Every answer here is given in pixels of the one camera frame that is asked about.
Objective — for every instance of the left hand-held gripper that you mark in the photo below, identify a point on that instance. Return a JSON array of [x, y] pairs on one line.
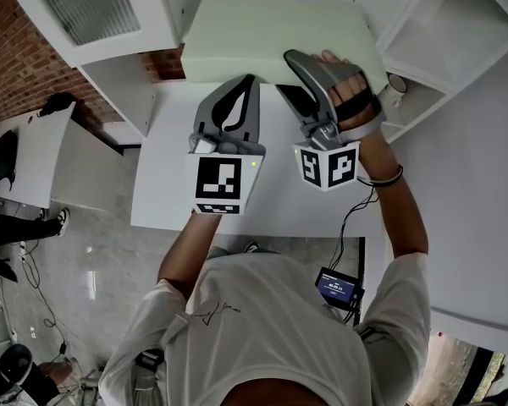
[[226, 176]]

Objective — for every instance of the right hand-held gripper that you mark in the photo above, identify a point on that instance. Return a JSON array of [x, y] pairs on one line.
[[330, 165]]

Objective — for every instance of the white object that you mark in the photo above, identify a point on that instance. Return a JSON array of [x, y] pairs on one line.
[[275, 32]]

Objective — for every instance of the white shelf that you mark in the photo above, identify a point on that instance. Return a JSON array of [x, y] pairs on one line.
[[440, 36]]

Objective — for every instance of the person's right forearm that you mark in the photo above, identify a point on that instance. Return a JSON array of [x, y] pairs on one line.
[[395, 214]]

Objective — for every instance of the person's left forearm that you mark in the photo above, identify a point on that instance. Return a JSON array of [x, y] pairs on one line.
[[190, 252]]

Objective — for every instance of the person's right hand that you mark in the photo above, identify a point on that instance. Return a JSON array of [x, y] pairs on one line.
[[349, 87]]

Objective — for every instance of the white mug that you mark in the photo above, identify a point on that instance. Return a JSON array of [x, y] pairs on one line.
[[397, 87]]

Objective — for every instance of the black wristband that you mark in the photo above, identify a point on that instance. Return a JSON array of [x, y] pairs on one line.
[[391, 179]]

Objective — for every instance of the person's shoe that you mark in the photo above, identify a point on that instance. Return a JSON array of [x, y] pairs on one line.
[[63, 221], [252, 248]]

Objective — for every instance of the white cabinet with glass door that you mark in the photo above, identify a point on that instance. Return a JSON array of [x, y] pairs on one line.
[[97, 19]]

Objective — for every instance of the black bag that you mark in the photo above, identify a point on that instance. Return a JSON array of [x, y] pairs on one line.
[[57, 103]]

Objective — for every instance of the white side table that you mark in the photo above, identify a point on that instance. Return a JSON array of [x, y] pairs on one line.
[[38, 155]]

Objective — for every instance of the black device with screen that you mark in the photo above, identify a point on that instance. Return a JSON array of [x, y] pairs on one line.
[[338, 288]]

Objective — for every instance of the person's white t-shirt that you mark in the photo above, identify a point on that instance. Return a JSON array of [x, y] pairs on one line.
[[258, 332]]

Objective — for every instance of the black jacket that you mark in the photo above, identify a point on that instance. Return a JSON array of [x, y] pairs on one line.
[[0, 159]]

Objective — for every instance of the black and white stool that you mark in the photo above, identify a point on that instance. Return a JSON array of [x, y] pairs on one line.
[[21, 370]]

